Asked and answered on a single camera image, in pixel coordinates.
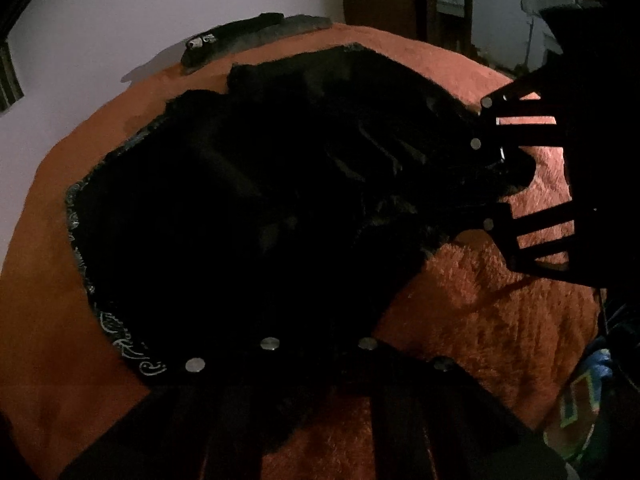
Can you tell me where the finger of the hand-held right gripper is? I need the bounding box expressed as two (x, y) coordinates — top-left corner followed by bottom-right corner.
(470, 72), (567, 162)
(481, 201), (577, 282)

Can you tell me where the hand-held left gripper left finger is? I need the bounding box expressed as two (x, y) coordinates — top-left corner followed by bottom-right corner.
(60, 337), (301, 480)

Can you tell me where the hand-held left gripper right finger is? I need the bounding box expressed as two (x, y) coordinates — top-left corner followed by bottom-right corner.
(350, 337), (568, 480)

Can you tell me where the black garment with patterned hem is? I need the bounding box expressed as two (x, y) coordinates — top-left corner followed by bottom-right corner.
(65, 42), (537, 396)

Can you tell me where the orange fleece blanket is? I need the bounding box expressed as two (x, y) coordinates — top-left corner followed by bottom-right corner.
(0, 20), (608, 480)

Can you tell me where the colourful patterned cloth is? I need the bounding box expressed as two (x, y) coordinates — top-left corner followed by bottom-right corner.
(544, 345), (618, 461)

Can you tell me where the dark grey folded garment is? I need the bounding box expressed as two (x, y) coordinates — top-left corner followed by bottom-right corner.
(180, 12), (333, 68)

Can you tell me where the dark slatted wall vent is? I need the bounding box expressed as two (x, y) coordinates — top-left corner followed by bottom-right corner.
(0, 40), (25, 112)

